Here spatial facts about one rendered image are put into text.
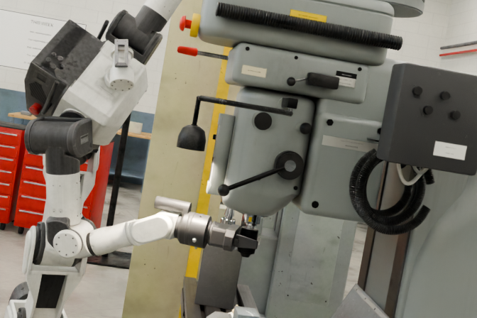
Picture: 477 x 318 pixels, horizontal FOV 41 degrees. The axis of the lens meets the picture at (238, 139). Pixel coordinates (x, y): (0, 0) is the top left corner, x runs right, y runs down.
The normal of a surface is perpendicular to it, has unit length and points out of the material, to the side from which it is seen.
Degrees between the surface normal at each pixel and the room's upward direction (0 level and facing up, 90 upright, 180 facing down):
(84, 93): 58
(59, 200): 98
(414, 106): 90
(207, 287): 90
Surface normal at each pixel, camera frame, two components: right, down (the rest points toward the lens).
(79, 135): 0.98, 0.05
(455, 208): -0.28, -0.29
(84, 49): 0.44, -0.42
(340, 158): 0.11, 0.07
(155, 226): -0.16, 0.07
